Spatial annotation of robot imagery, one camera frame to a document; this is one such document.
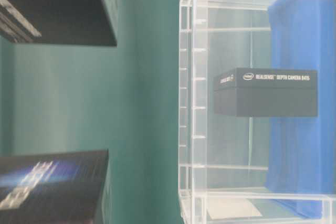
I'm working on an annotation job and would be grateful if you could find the black realsense box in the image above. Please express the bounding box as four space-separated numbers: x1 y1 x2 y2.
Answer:
1 150 112 223
1 0 118 47
213 68 318 117

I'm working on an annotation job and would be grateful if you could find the clear plastic storage case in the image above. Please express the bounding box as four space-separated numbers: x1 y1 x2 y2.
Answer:
178 0 326 223

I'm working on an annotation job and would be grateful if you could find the green table cloth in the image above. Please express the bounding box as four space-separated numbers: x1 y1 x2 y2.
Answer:
1 0 183 223

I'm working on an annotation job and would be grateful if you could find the white label sticker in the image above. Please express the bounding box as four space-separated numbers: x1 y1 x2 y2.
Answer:
207 198 262 220

